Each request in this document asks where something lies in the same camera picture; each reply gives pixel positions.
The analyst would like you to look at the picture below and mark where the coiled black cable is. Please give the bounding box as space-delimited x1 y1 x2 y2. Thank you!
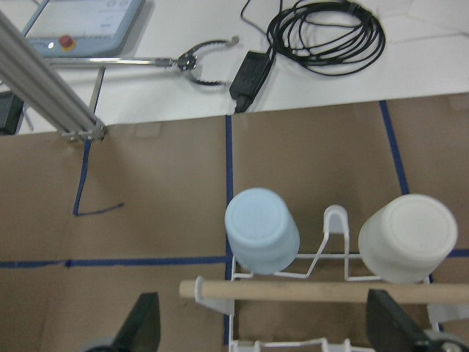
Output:
240 0 387 77

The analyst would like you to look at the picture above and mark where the teach pendant tablet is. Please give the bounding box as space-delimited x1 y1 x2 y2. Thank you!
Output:
23 0 144 58

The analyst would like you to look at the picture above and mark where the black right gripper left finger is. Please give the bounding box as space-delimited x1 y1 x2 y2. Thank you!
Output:
111 293 160 351

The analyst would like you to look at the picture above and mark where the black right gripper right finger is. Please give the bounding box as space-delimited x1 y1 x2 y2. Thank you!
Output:
366 289 434 351

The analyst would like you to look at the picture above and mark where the pale green white cup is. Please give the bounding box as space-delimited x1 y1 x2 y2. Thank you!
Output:
358 194 458 284

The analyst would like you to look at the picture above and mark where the light blue plastic cup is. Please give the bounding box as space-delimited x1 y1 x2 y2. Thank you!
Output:
224 188 300 275

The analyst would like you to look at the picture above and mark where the aluminium frame post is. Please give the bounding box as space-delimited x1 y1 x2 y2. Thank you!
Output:
1 14 106 141

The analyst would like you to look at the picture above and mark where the green handled reacher grabber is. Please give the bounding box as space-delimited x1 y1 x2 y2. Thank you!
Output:
45 36 240 87

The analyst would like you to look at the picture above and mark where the black power brick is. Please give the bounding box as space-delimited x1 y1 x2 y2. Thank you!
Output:
229 51 273 114

